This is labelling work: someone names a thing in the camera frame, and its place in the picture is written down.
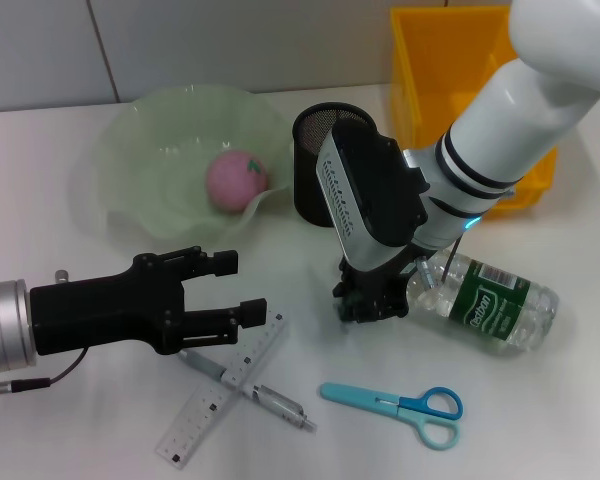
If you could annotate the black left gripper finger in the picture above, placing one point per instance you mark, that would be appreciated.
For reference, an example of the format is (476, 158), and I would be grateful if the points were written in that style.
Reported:
(222, 264)
(220, 325)

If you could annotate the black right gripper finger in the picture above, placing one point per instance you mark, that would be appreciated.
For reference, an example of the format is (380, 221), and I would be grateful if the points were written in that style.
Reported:
(345, 305)
(392, 305)

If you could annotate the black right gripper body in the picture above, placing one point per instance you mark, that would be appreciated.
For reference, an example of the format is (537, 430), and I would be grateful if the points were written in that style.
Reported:
(380, 280)

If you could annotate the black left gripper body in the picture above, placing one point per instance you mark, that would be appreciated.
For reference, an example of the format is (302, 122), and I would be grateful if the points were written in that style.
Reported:
(105, 310)

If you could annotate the pink toy peach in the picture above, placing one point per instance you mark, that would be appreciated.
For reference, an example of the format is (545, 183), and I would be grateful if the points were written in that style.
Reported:
(235, 182)

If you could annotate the clear green-label water bottle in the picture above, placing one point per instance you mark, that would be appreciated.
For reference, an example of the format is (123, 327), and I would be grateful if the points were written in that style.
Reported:
(495, 310)

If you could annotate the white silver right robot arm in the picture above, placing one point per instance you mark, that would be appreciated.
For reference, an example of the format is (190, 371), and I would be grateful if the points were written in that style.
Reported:
(510, 130)

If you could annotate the transparent plastic ruler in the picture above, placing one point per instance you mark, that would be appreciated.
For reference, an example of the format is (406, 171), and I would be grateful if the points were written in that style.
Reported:
(220, 395)

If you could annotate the grey white pen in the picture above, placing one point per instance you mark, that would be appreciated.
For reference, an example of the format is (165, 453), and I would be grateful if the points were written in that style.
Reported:
(275, 400)

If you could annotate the blue scissors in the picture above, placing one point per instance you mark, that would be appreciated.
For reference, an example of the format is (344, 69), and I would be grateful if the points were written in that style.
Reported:
(405, 405)

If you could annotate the translucent green fruit plate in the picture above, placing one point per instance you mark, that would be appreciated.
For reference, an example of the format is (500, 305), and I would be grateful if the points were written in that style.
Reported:
(155, 165)

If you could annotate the black mesh pen holder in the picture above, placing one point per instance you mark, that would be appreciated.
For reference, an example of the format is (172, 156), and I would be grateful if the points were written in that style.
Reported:
(305, 175)

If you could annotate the yellow plastic bin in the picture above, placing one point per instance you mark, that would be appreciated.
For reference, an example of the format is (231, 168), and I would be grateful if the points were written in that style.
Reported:
(430, 75)

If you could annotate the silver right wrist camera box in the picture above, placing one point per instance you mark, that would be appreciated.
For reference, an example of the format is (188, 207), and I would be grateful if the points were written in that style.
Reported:
(370, 200)

